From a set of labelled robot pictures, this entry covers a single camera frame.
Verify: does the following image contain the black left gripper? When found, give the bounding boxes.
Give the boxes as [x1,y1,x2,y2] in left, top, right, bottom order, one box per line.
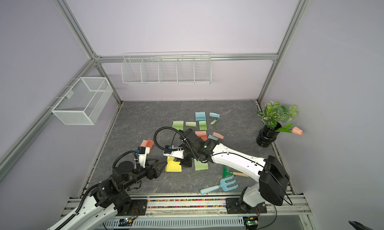
[121,157,168,190]

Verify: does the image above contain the salmon memo pad front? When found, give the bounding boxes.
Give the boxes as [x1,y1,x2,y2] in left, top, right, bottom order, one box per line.
[195,131,208,141]

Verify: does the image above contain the torn light blue page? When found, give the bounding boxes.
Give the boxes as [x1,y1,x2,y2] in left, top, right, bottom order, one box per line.
[208,135,219,141]
[210,113,220,119]

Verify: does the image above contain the light green memo pad small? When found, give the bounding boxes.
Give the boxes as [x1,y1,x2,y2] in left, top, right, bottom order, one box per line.
[199,121,208,131]

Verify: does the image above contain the torn salmon page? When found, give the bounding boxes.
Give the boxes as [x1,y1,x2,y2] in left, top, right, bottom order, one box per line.
[213,132,224,140]

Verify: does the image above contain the yellow memo pad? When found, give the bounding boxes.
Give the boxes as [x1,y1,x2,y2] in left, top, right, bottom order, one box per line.
[165,157,182,173]

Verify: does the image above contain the light blue memo pad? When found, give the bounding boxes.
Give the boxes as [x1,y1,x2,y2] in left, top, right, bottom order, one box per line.
[195,112,207,121]

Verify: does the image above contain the red memo pad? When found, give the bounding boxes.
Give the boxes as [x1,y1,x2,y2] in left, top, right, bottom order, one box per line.
[140,140,154,149]

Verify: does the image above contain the light green memo pad front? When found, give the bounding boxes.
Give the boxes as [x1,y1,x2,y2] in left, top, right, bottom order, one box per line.
[172,121,184,131]

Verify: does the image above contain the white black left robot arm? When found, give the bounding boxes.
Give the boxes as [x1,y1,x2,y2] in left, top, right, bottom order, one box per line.
[49,159,167,230]

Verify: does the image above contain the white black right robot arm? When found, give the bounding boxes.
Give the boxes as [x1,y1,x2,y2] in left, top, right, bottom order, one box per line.
[154,127,290,208]

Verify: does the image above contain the green toy rake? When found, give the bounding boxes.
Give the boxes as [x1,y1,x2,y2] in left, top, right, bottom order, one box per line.
[223,166,249,178]

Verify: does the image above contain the light blue toy fork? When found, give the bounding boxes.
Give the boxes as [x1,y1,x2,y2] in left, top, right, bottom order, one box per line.
[200,175,239,195]

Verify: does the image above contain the black plant pot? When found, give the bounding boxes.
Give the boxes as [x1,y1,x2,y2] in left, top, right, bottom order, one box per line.
[256,123,282,148]

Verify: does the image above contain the green artificial plant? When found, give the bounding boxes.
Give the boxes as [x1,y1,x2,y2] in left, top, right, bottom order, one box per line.
[258,101,299,130]

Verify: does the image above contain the pink artificial tulip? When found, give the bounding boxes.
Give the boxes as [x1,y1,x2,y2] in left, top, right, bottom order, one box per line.
[275,123,304,136]

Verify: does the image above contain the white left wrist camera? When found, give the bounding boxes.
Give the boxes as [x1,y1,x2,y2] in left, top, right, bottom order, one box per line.
[135,147,151,168]

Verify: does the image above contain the white wire shelf basket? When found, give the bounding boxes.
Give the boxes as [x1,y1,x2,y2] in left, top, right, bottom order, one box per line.
[121,52,212,85]

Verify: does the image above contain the white wire basket left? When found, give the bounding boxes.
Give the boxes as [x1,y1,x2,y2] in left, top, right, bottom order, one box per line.
[51,77,113,126]

